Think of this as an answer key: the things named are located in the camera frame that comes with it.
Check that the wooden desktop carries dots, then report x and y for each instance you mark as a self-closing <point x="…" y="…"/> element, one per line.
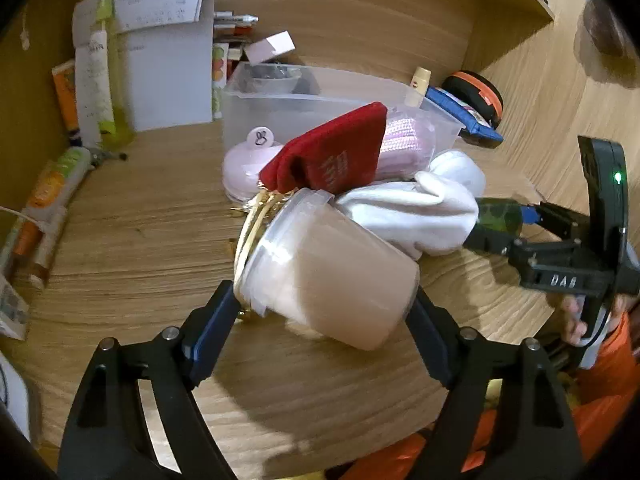
<point x="150" y="240"/>

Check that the yellow-green tall bottle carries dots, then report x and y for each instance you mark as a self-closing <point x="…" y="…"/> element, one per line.
<point x="120" y="85"/>

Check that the white rabbit tag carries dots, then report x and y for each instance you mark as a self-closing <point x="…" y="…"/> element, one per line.
<point x="261" y="137"/>

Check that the cream tube bottle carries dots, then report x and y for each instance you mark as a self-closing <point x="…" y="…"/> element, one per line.
<point x="417" y="87"/>

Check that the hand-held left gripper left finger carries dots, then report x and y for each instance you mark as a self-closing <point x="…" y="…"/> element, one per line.
<point x="207" y="350"/>

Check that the orange green tube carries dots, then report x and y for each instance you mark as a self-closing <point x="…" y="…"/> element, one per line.
<point x="60" y="175"/>

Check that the blue zip pouch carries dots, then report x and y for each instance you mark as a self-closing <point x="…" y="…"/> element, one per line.
<point x="462" y="115"/>

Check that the fruit print carton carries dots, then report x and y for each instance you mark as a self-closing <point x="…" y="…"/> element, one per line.
<point x="219" y="75"/>

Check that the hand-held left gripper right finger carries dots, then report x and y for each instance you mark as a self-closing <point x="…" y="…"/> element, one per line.
<point x="432" y="345"/>

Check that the orange white tube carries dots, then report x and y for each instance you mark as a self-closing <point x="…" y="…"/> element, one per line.
<point x="37" y="247"/>

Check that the white frosted jar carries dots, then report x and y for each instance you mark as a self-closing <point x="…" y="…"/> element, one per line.
<point x="330" y="270"/>

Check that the black orange round case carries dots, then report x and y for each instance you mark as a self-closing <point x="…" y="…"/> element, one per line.
<point x="482" y="92"/>

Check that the small white carton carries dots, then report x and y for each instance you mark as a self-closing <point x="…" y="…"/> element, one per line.
<point x="270" y="47"/>

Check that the white wall hook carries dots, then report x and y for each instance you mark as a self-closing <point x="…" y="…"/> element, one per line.
<point x="25" y="37"/>

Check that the white velvet pouch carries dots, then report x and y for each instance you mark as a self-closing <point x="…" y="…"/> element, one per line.
<point x="420" y="210"/>

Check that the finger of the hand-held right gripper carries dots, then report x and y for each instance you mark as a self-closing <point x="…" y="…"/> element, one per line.
<point x="555" y="217"/>
<point x="487" y="242"/>

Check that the person's orange clothing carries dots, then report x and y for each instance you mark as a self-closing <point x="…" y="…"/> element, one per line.
<point x="610" y="375"/>

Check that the person's right hand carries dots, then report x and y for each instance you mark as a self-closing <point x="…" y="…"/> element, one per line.
<point x="574" y="317"/>

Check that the white printed tube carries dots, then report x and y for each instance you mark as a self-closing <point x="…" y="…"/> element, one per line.
<point x="92" y="80"/>

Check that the pink knit pouch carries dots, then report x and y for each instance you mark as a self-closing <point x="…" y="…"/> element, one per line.
<point x="405" y="145"/>

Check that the white pens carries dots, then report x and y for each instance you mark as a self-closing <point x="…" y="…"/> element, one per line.
<point x="235" y="19"/>

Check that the pink round case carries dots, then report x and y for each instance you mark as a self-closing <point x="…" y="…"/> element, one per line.
<point x="242" y="170"/>

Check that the clear plastic box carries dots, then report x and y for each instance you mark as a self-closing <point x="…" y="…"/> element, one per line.
<point x="265" y="105"/>

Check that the white printed box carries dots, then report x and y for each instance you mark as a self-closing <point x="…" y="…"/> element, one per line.
<point x="10" y="305"/>

